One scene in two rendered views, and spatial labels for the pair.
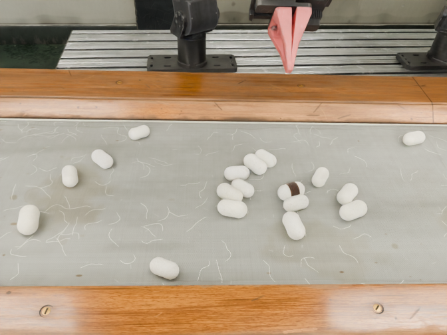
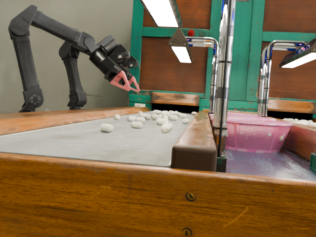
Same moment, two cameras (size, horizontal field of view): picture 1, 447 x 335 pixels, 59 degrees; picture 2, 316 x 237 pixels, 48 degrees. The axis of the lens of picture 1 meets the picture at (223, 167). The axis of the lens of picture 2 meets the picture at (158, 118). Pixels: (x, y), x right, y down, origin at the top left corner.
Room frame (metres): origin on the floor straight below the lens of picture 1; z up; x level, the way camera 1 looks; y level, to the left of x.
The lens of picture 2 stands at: (0.09, 1.28, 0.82)
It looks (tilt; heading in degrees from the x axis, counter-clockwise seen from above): 3 degrees down; 281
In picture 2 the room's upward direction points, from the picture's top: 4 degrees clockwise
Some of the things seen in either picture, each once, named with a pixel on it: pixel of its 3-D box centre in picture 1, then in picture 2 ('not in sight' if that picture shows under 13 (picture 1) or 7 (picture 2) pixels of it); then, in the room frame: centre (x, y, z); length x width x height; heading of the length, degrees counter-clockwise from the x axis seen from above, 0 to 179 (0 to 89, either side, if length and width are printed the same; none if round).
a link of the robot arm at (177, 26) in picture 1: (195, 20); (30, 102); (0.82, 0.08, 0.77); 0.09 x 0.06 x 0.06; 128
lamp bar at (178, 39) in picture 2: not in sight; (183, 48); (0.33, -0.47, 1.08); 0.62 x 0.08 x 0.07; 94
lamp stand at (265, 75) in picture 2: not in sight; (280, 90); (-0.15, -0.49, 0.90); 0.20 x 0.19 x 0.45; 94
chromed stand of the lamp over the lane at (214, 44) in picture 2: not in sight; (196, 85); (0.25, -0.47, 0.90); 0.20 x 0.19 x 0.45; 94
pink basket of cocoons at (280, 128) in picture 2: not in sight; (249, 134); (0.01, 0.06, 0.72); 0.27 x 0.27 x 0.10
